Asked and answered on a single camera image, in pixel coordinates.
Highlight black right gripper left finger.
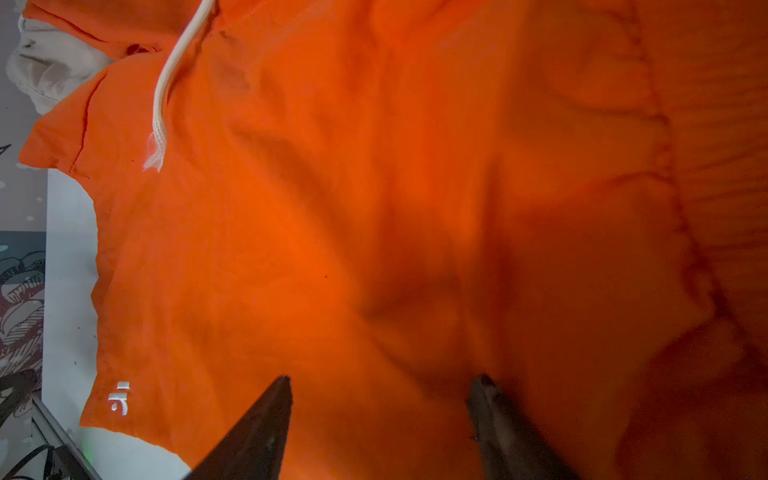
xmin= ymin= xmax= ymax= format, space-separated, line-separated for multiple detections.
xmin=186 ymin=375 xmax=293 ymax=480

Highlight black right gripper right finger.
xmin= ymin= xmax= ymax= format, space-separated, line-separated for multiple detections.
xmin=466 ymin=374 xmax=578 ymax=480

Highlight orange shorts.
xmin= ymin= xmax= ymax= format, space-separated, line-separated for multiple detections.
xmin=19 ymin=1 xmax=767 ymax=479

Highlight beige shorts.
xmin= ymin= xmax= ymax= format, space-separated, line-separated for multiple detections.
xmin=6 ymin=16 xmax=113 ymax=116

